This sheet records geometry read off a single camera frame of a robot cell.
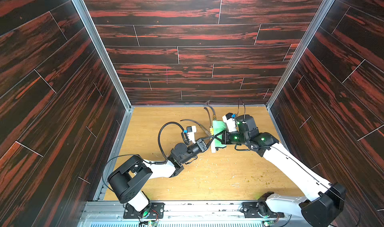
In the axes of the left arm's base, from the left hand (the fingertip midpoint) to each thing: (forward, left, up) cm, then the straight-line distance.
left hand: (215, 140), depth 73 cm
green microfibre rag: (+5, -2, +4) cm, 7 cm away
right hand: (+4, -2, -1) cm, 5 cm away
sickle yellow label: (+4, +2, +1) cm, 5 cm away
